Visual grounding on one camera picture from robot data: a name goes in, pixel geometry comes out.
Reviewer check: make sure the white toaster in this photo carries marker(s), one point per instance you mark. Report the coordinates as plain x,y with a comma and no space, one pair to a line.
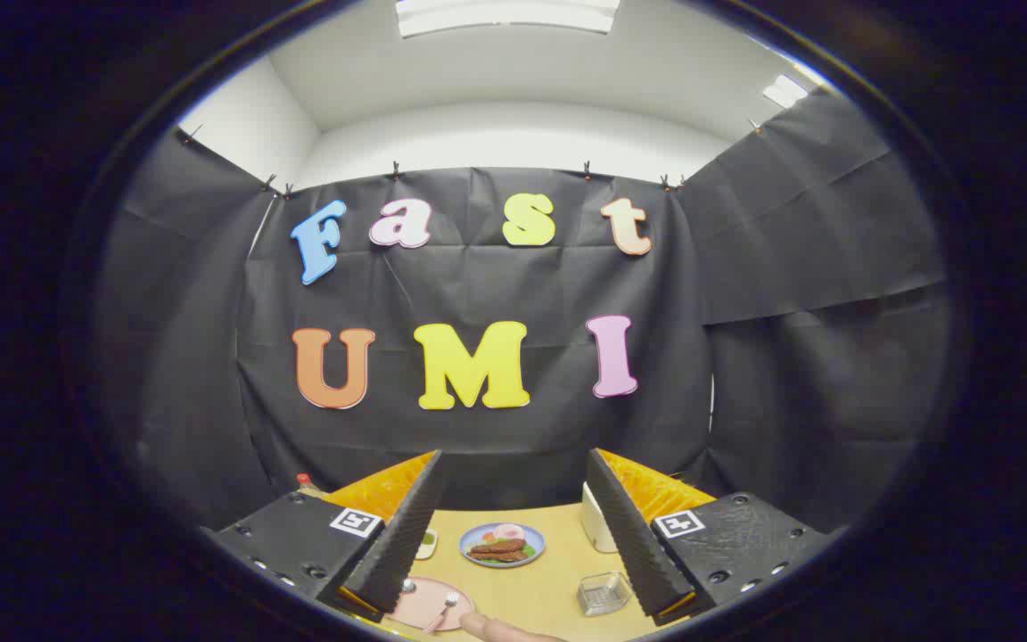
595,522

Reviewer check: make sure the row of cloth clips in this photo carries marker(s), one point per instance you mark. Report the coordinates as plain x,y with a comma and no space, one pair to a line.
395,168

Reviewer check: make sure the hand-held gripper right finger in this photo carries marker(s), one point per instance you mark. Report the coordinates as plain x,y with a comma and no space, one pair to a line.
625,535

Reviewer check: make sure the steel mesh basket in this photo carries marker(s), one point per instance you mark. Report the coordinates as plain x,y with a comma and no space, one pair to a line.
603,596

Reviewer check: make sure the clear water bottle red cap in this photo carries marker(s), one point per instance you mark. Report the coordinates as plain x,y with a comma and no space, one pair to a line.
304,481

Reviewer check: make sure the pink ham slice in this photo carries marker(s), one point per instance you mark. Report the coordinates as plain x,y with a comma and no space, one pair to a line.
509,532

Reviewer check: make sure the brown meat strip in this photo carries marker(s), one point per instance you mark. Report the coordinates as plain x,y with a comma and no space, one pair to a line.
497,556
497,545

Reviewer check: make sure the white divided tray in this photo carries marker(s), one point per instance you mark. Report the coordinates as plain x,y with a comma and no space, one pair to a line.
426,548

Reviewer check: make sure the pink round plate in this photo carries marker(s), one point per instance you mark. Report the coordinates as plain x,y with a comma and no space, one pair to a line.
420,611

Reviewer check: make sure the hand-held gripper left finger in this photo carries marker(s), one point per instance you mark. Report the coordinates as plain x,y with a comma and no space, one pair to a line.
402,544

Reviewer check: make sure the small ceiling light panel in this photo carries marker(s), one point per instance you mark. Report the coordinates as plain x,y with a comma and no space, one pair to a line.
784,91

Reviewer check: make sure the long ceiling light panel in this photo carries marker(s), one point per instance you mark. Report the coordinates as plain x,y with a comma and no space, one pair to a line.
505,13

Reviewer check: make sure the green lettuce leaves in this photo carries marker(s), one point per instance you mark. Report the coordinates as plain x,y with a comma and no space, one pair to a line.
528,550

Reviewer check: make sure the blue oval plate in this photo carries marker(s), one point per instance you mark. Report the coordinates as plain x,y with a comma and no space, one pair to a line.
473,538

